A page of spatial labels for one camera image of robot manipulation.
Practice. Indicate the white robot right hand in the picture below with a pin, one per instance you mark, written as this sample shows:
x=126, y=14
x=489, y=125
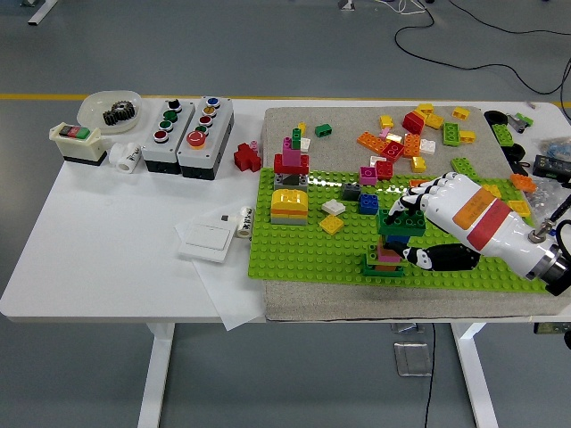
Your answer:
x=477, y=218

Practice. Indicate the orange rectangular brick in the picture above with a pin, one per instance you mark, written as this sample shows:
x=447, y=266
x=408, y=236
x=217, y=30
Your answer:
x=411, y=145

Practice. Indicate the large blue square brick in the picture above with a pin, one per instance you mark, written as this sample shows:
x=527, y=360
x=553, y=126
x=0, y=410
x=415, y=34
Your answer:
x=397, y=238

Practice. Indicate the white paper sheet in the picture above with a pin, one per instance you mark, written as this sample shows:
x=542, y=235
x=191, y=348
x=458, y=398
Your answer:
x=232, y=294

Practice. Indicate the red cross-shaped brick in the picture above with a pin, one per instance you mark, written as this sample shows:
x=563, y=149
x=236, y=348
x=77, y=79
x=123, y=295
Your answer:
x=245, y=157

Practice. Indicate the grey-brown mat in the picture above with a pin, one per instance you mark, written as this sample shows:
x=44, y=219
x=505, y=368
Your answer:
x=339, y=147

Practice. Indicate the shiny yellow small brick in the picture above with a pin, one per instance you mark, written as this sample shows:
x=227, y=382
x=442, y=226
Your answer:
x=394, y=136

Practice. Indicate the green flat base brick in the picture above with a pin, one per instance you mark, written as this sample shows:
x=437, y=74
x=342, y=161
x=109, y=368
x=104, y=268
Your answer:
x=383, y=273

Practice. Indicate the white flat square brick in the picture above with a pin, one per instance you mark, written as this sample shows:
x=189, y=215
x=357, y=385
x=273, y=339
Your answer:
x=333, y=206

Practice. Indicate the orange flat long brick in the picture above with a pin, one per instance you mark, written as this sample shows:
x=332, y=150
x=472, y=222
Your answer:
x=417, y=183

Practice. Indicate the black bracket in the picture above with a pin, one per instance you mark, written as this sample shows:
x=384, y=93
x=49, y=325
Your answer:
x=522, y=168

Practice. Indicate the red square brick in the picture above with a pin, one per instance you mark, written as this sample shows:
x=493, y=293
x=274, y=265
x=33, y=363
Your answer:
x=384, y=169
x=393, y=150

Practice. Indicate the clear bag of blue parts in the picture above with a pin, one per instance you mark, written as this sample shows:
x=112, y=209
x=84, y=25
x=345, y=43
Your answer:
x=557, y=149

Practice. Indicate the white pipe tee fitting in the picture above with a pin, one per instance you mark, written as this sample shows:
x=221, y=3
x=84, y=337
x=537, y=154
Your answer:
x=127, y=156

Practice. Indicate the pink stacked brick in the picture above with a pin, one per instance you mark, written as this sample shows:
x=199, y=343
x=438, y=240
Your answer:
x=387, y=255

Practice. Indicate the magenta square brick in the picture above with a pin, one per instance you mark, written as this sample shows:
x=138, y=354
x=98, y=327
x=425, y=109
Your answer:
x=368, y=175

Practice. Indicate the metal floor socket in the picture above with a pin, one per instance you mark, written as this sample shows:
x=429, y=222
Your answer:
x=412, y=359

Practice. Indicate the metal plate under table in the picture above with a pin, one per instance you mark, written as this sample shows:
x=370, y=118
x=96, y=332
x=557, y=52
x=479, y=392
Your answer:
x=408, y=326

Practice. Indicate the orange square brick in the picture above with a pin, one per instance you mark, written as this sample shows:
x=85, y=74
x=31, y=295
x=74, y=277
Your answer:
x=523, y=183

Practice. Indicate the pale pink small brick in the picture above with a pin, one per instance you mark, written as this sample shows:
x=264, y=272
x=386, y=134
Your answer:
x=384, y=133

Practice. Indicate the cream red-green switch box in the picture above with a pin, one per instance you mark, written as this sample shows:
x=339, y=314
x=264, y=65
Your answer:
x=78, y=147

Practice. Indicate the black electronic box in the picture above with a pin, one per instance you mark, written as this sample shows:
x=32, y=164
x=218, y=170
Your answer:
x=551, y=167

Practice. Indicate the white table leg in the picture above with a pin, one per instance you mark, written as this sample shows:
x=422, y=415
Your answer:
x=477, y=379
x=156, y=379

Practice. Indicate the orange thin layer brick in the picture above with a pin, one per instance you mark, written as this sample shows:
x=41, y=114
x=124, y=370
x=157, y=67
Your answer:
x=287, y=211

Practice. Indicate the white plastic bowl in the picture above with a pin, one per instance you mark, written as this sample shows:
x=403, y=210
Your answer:
x=96, y=107

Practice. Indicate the clear plastic bag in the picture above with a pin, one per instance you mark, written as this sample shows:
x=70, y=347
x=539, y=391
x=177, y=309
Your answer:
x=551, y=196

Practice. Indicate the table control panel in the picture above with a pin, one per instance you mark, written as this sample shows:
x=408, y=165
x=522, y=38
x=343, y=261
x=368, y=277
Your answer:
x=551, y=328

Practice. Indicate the white table foot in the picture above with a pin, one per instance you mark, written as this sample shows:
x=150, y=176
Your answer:
x=42, y=12

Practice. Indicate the small green brick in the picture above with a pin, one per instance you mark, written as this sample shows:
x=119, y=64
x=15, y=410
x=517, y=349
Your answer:
x=324, y=129

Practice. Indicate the black steel gear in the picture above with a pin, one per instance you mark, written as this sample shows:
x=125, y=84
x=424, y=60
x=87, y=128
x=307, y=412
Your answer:
x=127, y=111
x=111, y=117

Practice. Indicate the grey brick with dark wedge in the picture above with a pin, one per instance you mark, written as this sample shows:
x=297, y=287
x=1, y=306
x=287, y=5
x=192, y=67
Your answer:
x=279, y=180

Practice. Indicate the large red brick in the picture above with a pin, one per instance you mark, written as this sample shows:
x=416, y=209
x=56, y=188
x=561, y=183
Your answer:
x=413, y=121

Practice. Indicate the red wide brick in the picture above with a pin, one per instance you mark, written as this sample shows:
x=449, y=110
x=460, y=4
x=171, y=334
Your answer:
x=281, y=167

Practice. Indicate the narrow green brick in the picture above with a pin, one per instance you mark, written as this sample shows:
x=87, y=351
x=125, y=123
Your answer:
x=296, y=136

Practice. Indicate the tiny yellow brick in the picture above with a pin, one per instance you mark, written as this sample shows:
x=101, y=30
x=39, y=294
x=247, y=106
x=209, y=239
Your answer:
x=302, y=128

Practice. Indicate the white printed cylinder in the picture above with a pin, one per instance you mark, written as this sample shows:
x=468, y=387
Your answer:
x=244, y=223

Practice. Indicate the tall pink brick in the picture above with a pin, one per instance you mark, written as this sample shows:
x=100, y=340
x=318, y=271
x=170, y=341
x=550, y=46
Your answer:
x=291, y=156

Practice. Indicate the small blue square brick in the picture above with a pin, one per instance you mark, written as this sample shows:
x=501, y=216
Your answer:
x=368, y=203

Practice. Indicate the grey four-button box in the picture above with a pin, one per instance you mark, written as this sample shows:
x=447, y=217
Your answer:
x=151, y=153

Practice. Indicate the green studded baseplate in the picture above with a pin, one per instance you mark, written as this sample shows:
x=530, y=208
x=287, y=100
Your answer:
x=312, y=258

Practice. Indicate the grey emergency-stop button box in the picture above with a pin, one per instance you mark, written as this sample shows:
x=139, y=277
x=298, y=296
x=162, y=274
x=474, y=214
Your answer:
x=196, y=160

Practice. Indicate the white wall switch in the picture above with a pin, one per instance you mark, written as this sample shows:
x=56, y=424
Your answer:
x=207, y=238

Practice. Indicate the yellow domed brick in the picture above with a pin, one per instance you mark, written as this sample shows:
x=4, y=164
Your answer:
x=289, y=199

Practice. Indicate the yellow flat square brick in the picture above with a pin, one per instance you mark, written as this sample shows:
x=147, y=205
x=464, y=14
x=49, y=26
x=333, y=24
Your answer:
x=494, y=189
x=332, y=224
x=519, y=208

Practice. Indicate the small white brick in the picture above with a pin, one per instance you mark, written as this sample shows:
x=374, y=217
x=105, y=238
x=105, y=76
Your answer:
x=305, y=143

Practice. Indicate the grey stand base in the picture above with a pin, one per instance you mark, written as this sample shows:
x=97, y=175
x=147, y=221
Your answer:
x=345, y=4

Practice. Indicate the black thin brick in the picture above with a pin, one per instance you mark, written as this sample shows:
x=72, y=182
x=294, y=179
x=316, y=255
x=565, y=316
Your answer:
x=392, y=245

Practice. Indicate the dark green long brick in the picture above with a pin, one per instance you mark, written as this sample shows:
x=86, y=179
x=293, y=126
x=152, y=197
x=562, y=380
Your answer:
x=403, y=227

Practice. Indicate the brown-orange thin brick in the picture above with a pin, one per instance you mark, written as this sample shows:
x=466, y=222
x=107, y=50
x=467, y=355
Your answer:
x=386, y=267

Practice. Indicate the grey layer brick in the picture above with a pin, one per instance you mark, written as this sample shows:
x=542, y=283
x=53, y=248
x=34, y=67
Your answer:
x=287, y=221

